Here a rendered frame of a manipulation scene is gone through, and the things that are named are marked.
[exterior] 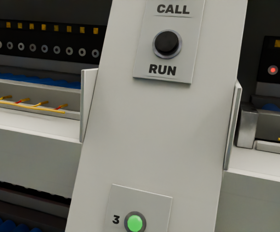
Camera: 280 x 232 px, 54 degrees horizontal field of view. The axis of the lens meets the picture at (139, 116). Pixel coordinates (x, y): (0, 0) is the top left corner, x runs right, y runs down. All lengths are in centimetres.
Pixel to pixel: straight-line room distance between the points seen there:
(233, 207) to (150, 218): 5
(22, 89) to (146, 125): 15
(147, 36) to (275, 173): 12
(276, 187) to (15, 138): 18
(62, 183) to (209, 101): 12
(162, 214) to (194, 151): 4
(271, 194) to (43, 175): 16
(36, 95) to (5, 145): 7
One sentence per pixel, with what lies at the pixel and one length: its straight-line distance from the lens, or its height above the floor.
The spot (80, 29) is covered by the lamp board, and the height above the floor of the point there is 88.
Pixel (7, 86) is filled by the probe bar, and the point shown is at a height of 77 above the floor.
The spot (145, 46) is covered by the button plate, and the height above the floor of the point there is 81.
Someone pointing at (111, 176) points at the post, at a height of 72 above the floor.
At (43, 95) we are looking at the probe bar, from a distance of 27.
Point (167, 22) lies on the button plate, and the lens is 20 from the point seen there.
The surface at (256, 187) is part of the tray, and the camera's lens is 18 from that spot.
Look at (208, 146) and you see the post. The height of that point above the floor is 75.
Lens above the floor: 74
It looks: 7 degrees up
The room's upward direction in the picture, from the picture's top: 10 degrees clockwise
